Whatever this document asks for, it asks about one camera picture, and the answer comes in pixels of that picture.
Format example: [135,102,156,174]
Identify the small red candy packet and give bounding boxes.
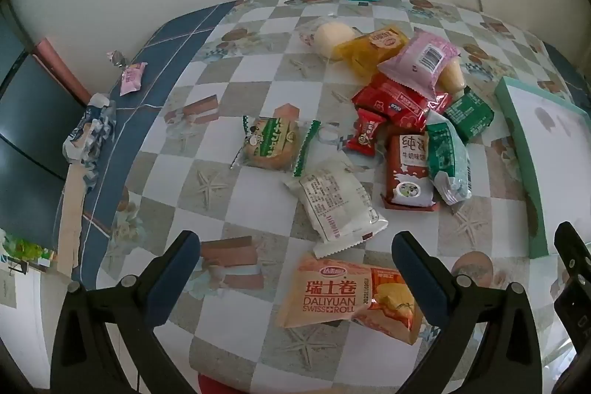
[346,108,382,157]

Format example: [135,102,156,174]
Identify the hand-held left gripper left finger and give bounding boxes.
[51,230,201,394]

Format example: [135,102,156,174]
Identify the red stool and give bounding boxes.
[196,373,245,394]

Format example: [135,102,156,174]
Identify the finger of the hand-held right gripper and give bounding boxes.
[554,221,591,280]

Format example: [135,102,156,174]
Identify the clear packet with green trim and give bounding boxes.
[231,116,321,175]

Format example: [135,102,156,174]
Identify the pink snack packet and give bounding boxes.
[378,29,462,99]

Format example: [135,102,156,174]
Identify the green and white packet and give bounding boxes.
[425,110,474,205]

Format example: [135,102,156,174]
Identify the crumpled blue white wrapper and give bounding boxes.
[62,94,116,180]

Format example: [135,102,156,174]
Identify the teal-rimmed white tray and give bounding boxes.
[494,76,591,260]

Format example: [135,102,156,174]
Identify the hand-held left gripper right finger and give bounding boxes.
[392,230,543,394]

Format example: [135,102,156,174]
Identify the cream pudding cup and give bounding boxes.
[300,18,358,60]
[436,57,468,95]

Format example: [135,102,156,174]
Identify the yellow snack packet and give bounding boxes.
[335,27,409,76]

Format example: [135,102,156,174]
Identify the red glossy snack packet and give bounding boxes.
[352,73,453,131]

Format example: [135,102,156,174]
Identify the red milk snack packet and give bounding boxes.
[381,133,437,212]

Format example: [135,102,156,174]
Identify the dark cabinet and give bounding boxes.
[0,1,84,238]

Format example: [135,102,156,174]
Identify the beige cardboard strip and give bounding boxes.
[58,177,86,275]

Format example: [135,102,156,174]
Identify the checkered tablecloth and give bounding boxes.
[76,0,591,394]

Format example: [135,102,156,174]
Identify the brown wooden rail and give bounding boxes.
[34,38,90,104]

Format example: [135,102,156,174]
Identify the small pink candy packet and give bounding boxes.
[120,62,148,97]

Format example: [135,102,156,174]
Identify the green printed packaging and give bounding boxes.
[0,228,56,272]

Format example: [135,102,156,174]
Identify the dark green packet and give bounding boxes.
[443,87,495,143]

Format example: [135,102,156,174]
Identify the white bread packet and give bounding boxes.
[283,151,389,258]

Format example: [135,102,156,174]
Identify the orange roll cake packet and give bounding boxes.
[276,253,423,346]

